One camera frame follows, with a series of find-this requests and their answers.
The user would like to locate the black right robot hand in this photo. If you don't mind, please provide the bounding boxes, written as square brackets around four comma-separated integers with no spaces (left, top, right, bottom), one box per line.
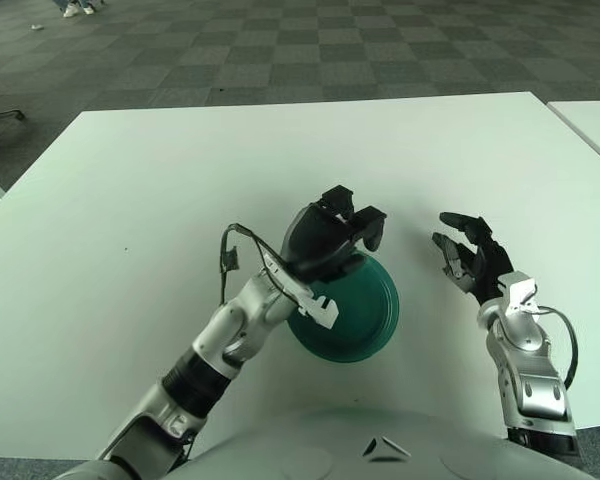
[432,211,539,315]

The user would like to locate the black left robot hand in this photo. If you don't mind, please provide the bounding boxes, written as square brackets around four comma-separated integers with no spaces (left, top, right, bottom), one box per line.
[259,184,389,330]

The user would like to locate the green round plate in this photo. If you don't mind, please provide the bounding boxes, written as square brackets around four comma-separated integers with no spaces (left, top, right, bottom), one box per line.
[285,252,401,364]

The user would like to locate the white neighbouring table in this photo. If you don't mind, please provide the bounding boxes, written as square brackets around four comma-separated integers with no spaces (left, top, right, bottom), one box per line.
[547,99,600,174]

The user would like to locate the white robot torso shell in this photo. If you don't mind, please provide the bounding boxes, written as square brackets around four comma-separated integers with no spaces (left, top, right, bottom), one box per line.
[64,407,600,480]

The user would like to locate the person legs with white sneakers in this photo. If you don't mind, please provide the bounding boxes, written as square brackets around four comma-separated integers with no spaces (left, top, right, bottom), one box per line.
[52,0,96,19]

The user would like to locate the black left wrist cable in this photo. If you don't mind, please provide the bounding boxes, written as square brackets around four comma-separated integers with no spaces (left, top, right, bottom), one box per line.
[218,223,292,306]

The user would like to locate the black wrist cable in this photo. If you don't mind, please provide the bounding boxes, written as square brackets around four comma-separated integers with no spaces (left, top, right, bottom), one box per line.
[534,304,580,389]
[218,223,292,306]

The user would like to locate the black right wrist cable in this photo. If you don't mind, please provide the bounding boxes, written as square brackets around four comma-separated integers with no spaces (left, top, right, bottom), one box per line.
[534,304,580,389]

